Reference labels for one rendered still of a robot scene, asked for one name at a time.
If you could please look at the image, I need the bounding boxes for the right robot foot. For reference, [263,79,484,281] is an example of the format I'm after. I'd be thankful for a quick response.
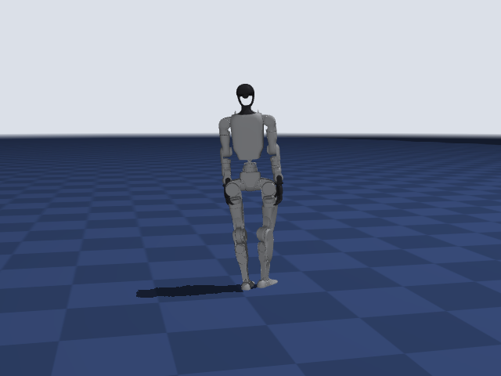
[257,277,278,288]

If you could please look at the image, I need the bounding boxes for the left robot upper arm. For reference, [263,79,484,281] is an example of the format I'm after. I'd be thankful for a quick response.
[218,117,232,157]

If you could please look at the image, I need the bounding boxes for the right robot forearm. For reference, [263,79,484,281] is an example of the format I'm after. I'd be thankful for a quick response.
[270,144,283,182]

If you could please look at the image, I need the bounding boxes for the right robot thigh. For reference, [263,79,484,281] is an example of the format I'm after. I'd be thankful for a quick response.
[256,177,278,242]

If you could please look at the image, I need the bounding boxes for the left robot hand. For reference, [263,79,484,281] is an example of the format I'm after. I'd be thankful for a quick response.
[222,178,234,205]

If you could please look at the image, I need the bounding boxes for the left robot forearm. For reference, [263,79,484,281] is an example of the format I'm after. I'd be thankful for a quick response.
[220,148,232,184]

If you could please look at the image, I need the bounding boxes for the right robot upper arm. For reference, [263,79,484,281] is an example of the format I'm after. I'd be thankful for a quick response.
[261,114,277,155]

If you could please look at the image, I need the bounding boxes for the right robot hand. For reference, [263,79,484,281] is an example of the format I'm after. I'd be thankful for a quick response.
[274,175,283,205]

